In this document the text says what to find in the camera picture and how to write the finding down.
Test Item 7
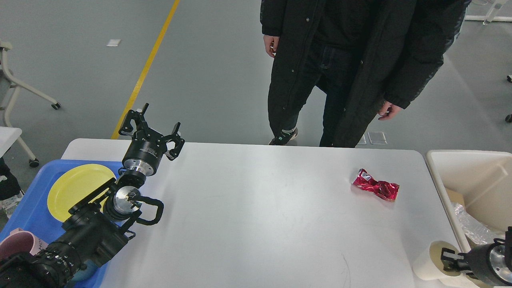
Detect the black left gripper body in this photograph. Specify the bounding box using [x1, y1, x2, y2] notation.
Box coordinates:
[122, 139, 167, 176]

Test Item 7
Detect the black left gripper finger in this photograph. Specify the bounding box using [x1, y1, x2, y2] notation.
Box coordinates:
[119, 103, 156, 142]
[158, 122, 185, 161]

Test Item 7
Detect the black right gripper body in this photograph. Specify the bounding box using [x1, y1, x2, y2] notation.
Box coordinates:
[466, 242, 512, 286]

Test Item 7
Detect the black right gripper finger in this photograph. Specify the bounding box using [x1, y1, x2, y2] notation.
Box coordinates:
[443, 262, 474, 278]
[441, 248, 468, 264]

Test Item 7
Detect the white paper cup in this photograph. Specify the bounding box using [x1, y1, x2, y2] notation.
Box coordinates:
[412, 240, 461, 280]
[439, 274, 494, 288]

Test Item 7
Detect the aluminium foil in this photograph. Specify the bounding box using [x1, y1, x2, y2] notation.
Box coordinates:
[451, 201, 505, 245]

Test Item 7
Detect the yellow plastic plate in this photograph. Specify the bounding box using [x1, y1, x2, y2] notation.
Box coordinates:
[46, 164, 115, 222]

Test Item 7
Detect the crushed red soda can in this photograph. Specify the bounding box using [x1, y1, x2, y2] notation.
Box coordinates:
[352, 168, 399, 202]

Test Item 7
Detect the dark green mug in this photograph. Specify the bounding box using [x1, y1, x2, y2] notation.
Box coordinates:
[71, 260, 98, 282]

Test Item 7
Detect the brown paper bag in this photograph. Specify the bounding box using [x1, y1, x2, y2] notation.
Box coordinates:
[445, 187, 466, 207]

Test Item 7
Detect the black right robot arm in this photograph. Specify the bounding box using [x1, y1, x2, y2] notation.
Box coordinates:
[440, 226, 512, 286]

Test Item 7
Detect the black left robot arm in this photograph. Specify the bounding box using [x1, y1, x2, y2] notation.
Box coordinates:
[1, 104, 185, 288]

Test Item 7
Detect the person's right hand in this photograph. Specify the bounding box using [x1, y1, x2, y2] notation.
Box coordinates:
[263, 34, 280, 58]

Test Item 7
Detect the person's left hand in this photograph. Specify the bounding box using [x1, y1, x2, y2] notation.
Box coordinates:
[377, 101, 403, 121]

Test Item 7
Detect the beige plastic bin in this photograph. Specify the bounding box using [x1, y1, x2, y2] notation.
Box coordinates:
[426, 150, 511, 253]

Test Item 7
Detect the white paper scrap on floor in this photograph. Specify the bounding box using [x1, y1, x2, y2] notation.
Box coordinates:
[106, 39, 121, 47]

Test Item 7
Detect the blue plastic tray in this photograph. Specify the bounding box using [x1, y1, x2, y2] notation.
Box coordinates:
[1, 160, 141, 288]

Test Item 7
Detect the white side table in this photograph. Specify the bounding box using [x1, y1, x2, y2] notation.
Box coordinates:
[0, 126, 22, 158]

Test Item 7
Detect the clear floor plate right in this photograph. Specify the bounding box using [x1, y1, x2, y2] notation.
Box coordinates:
[368, 131, 388, 145]

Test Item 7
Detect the clear floor plate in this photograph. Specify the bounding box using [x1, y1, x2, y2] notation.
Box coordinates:
[368, 131, 388, 145]
[357, 135, 367, 145]

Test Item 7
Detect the clear floor plate left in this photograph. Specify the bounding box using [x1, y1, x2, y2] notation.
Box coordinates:
[357, 135, 367, 145]

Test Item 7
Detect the pink ribbed mug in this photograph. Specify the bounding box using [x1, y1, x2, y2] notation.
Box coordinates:
[0, 228, 48, 259]

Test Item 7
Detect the person in black coat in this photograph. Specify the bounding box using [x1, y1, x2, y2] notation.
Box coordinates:
[260, 0, 470, 148]

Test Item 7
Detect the white stand base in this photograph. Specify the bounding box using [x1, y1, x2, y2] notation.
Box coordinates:
[464, 0, 512, 24]

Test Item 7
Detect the white chair frame with casters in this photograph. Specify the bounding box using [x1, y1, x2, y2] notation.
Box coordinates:
[0, 40, 62, 168]

